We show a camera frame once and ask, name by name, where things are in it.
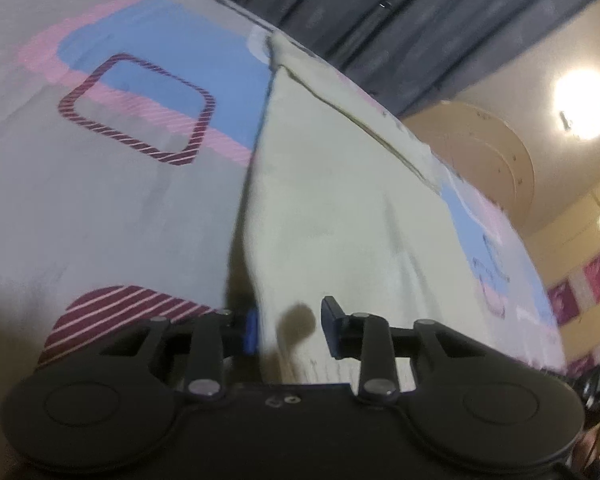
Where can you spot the white knitted sweater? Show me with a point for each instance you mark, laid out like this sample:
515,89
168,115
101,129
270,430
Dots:
340,210

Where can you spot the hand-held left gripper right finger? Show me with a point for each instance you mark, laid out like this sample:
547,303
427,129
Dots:
334,327

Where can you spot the blue grey curtain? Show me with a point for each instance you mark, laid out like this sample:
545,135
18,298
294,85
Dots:
405,20

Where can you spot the bright wall lamp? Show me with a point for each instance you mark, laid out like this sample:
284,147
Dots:
580,102

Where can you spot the patterned grey pink bed sheet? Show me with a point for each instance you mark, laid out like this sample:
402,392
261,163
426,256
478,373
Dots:
105,170

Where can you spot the cream headboard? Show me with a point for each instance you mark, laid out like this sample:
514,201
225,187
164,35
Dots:
490,155

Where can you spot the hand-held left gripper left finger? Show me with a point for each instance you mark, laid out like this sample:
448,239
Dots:
250,331

